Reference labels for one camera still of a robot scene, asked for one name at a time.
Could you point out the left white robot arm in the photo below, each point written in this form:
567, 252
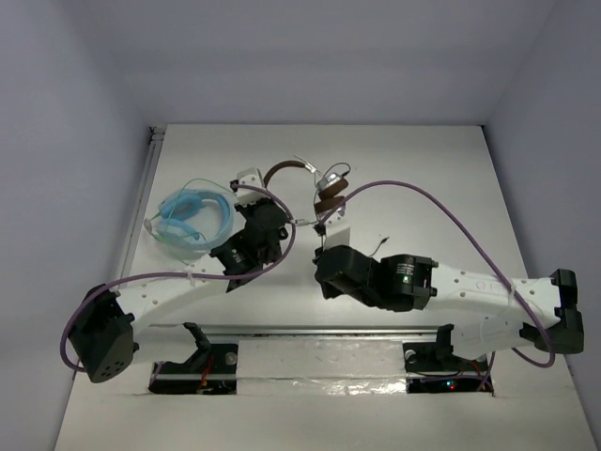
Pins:
109, 331

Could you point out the aluminium rail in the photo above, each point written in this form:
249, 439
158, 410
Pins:
315, 330
156, 138

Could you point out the brown silver headphones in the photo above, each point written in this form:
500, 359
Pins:
329, 184

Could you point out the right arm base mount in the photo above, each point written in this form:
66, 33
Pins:
432, 368

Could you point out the aluminium rail front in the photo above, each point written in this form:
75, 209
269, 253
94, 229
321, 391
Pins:
315, 330

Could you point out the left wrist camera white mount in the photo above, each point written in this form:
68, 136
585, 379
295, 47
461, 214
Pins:
248, 177

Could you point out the aluminium rail left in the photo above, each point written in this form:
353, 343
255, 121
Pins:
156, 138

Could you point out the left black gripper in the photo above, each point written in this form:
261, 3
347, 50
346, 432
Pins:
280, 225

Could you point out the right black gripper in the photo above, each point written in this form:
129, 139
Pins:
330, 288

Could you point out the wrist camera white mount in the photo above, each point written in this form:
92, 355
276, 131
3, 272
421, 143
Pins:
337, 228
248, 177

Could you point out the blue headphones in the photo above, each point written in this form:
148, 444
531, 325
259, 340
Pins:
192, 220

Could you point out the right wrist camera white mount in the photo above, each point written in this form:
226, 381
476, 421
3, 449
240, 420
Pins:
337, 228

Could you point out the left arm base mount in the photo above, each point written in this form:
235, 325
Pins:
211, 370

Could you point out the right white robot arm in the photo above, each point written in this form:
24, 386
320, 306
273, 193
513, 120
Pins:
542, 313

